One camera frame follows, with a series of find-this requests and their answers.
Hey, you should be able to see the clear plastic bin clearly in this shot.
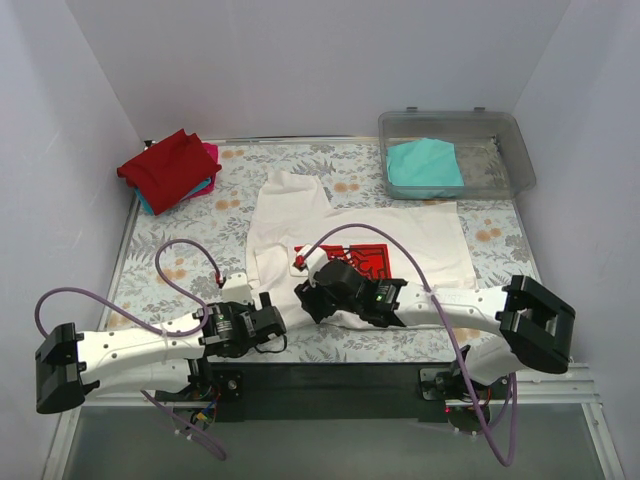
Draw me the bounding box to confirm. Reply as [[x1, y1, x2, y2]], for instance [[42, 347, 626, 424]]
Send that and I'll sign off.
[[378, 108, 536, 200]]

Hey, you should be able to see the folded red t-shirt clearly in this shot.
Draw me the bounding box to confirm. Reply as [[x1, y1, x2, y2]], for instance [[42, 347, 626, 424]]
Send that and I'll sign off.
[[116, 129, 203, 215]]

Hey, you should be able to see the white Coca-Cola t-shirt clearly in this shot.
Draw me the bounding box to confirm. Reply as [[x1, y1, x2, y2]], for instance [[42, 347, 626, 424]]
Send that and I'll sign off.
[[246, 171, 477, 330]]

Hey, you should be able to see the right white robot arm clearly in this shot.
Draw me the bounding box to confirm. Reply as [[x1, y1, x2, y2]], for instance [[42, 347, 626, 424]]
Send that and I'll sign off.
[[294, 259, 576, 398]]

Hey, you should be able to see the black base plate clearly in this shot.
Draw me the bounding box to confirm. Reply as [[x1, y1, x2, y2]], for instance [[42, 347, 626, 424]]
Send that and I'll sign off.
[[155, 362, 468, 422]]

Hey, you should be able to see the floral patterned table mat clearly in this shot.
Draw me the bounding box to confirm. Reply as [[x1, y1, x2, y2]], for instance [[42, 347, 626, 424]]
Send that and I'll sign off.
[[97, 142, 564, 365]]

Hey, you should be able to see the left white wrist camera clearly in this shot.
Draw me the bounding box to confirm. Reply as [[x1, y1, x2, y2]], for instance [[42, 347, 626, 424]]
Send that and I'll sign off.
[[219, 272, 253, 305]]

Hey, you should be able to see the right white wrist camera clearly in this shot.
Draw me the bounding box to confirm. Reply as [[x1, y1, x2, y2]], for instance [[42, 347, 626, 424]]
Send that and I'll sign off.
[[291, 245, 328, 276]]

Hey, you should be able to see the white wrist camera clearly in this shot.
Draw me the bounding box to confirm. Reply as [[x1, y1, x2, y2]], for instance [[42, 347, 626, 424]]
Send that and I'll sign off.
[[291, 245, 328, 276], [219, 272, 253, 305]]

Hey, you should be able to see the folded pink t-shirt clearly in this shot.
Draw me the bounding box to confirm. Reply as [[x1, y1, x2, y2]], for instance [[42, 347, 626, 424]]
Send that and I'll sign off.
[[183, 142, 221, 200]]

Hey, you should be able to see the aluminium frame rail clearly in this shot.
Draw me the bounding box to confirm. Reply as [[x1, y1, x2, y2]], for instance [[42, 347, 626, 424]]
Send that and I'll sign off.
[[44, 365, 623, 479]]

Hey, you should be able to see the folded teal t-shirt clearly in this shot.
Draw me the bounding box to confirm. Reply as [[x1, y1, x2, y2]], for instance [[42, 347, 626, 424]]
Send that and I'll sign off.
[[132, 175, 214, 214]]

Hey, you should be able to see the teal t-shirt in bin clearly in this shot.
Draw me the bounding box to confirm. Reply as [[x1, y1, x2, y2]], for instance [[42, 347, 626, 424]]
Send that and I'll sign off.
[[386, 138, 464, 187]]

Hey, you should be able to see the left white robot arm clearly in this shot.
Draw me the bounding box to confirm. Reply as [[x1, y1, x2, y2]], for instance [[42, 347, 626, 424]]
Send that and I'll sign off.
[[35, 294, 286, 414]]

